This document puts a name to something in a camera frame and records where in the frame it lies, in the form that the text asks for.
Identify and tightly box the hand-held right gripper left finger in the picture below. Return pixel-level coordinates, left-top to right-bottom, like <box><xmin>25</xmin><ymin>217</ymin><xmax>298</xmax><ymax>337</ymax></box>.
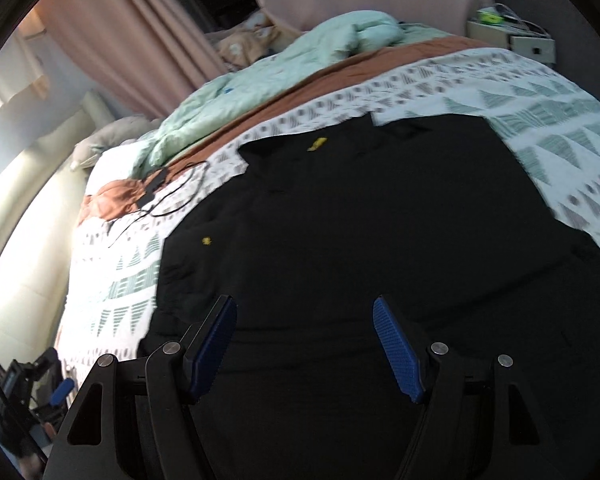
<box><xmin>45</xmin><ymin>294</ymin><xmax>238</xmax><ymax>480</ymax></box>

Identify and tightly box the pale green quilt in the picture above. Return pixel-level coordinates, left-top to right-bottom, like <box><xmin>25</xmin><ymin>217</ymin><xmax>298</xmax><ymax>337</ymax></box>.
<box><xmin>130</xmin><ymin>10</ymin><xmax>456</xmax><ymax>171</ymax></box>

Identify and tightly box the grey plush pillow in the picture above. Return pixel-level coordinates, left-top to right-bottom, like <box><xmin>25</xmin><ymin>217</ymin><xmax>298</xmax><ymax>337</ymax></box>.
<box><xmin>72</xmin><ymin>115</ymin><xmax>163</xmax><ymax>168</ymax></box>

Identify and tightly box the pink curtain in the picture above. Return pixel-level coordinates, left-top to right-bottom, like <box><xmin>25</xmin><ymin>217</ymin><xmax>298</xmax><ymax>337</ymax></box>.
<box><xmin>75</xmin><ymin>0</ymin><xmax>231</xmax><ymax>121</ymax></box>

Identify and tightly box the black power adapter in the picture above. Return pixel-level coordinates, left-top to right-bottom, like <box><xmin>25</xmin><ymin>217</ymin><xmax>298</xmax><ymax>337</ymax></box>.
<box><xmin>139</xmin><ymin>169</ymin><xmax>171</xmax><ymax>211</ymax></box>

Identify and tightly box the brown pillow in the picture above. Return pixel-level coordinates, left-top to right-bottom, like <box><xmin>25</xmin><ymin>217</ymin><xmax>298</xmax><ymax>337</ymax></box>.
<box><xmin>77</xmin><ymin>177</ymin><xmax>151</xmax><ymax>226</ymax></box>

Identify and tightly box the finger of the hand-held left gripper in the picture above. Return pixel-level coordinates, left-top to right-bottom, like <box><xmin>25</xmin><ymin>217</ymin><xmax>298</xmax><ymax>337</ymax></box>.
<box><xmin>50</xmin><ymin>377</ymin><xmax>76</xmax><ymax>406</ymax></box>

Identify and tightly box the brown bed sheet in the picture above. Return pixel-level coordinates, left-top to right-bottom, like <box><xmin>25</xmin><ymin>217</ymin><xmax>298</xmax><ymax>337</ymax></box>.
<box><xmin>170</xmin><ymin>35</ymin><xmax>486</xmax><ymax>171</ymax></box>

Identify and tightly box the patterned bed blanket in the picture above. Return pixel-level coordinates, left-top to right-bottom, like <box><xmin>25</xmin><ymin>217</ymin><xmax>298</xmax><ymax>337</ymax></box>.
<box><xmin>55</xmin><ymin>47</ymin><xmax>600</xmax><ymax>376</ymax></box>

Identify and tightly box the beige printed pillow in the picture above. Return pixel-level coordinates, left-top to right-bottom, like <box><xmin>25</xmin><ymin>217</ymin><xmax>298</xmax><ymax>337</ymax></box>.
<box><xmin>215</xmin><ymin>12</ymin><xmax>301</xmax><ymax>68</ymax></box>

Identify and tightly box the white cable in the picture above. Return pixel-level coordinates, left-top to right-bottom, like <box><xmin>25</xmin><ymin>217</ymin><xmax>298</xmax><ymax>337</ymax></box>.
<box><xmin>497</xmin><ymin>4</ymin><xmax>551</xmax><ymax>38</ymax></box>

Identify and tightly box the cream padded headboard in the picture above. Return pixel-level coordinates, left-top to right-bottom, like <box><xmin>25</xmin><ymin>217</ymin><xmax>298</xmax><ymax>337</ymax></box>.
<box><xmin>0</xmin><ymin>90</ymin><xmax>116</xmax><ymax>341</ymax></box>

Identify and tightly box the black garment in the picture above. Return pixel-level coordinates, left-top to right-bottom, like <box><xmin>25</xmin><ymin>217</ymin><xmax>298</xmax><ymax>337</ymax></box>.
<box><xmin>139</xmin><ymin>112</ymin><xmax>600</xmax><ymax>480</ymax></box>

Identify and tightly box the black cable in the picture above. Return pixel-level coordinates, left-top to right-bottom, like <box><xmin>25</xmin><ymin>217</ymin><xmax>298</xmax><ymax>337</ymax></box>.
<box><xmin>107</xmin><ymin>160</ymin><xmax>211</xmax><ymax>248</ymax></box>

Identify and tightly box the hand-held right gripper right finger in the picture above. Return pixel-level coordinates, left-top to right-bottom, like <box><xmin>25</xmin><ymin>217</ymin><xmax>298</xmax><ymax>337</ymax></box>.
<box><xmin>372</xmin><ymin>295</ymin><xmax>561</xmax><ymax>480</ymax></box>

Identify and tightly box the cream nightstand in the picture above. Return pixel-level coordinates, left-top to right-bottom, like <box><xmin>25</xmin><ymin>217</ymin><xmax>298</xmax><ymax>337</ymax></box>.
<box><xmin>467</xmin><ymin>5</ymin><xmax>556</xmax><ymax>63</ymax></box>

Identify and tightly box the white hanging cloth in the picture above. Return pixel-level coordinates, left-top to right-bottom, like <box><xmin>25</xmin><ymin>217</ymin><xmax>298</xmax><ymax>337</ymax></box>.
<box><xmin>0</xmin><ymin>10</ymin><xmax>51</xmax><ymax>113</ymax></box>

